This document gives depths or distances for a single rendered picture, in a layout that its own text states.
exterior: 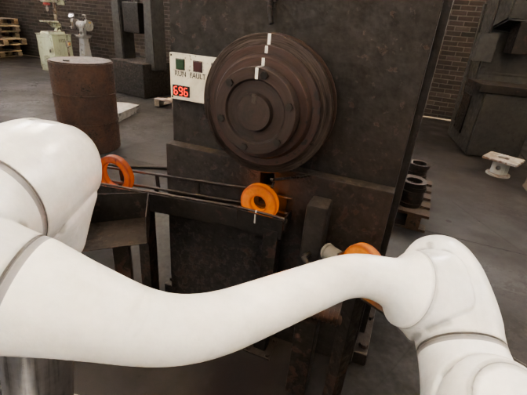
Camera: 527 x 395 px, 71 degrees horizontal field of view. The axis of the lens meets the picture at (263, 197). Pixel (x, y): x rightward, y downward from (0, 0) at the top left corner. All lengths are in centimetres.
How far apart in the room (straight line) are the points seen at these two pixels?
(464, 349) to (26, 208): 47
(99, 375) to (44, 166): 147
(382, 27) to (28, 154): 112
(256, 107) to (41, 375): 89
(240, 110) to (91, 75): 285
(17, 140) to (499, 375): 52
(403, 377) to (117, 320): 170
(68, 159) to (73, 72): 350
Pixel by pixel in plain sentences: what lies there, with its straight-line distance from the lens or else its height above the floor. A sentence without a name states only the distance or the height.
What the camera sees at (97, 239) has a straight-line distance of 154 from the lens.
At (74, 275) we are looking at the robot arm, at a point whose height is 120.
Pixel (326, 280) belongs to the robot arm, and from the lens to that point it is 43.
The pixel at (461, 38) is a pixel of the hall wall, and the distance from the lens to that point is 730.
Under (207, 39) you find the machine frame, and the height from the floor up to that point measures 130.
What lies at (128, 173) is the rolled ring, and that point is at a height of 72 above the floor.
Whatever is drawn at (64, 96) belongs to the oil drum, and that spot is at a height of 58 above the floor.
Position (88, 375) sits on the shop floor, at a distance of 186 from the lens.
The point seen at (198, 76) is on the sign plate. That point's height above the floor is 116.
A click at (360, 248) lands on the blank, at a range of 120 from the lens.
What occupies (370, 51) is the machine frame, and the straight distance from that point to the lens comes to 135.
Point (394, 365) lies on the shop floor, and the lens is 197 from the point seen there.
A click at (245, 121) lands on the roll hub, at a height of 108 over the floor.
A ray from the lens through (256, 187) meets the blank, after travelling 142.
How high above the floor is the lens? 140
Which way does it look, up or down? 26 degrees down
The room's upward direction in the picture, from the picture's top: 5 degrees clockwise
